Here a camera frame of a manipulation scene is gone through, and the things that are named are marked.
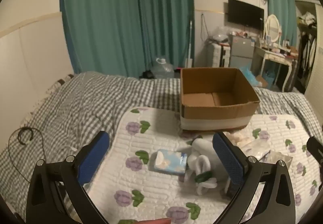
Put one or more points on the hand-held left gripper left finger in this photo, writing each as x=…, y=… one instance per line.
x=93, y=155

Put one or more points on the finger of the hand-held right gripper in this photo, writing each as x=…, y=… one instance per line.
x=316, y=147

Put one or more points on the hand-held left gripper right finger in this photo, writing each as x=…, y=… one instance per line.
x=227, y=155

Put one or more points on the white and green plush toy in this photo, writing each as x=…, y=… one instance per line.
x=201, y=163

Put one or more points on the white soft cloth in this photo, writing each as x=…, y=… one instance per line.
x=201, y=144

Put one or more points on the clear plastic packet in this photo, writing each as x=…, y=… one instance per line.
x=278, y=158
x=256, y=149

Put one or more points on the brown cardboard box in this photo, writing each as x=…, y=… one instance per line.
x=219, y=112

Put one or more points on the blue tissue pack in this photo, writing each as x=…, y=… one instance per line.
x=169, y=162

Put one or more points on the red soft item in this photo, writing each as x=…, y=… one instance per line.
x=159, y=221

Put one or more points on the floral quilted mat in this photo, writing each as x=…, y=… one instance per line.
x=156, y=188

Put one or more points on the open cardboard carton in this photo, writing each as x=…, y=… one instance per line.
x=262, y=82

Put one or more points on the striped pillow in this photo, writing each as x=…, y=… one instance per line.
x=61, y=80

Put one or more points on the blue plastic basket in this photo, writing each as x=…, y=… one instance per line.
x=270, y=77

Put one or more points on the blue bubble wrap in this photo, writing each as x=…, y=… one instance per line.
x=248, y=73

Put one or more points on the dark shoes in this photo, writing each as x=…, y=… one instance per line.
x=147, y=75

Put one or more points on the white dressing table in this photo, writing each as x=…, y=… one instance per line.
x=273, y=56

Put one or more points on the white flat mop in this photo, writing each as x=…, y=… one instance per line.
x=189, y=61

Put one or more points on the white suitcase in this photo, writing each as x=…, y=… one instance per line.
x=214, y=54

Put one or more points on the cluster of cosmetics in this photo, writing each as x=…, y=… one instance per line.
x=282, y=49

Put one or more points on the grey small fridge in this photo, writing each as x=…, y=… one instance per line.
x=241, y=51

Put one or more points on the large clear water bottle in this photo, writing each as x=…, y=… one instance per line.
x=162, y=68

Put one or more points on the hanging clothes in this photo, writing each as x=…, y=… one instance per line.
x=306, y=37

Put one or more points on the clear plastic bags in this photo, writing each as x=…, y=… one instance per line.
x=219, y=34

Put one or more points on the white oval mirror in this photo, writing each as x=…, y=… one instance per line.
x=273, y=28

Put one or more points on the black wall television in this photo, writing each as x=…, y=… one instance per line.
x=246, y=14

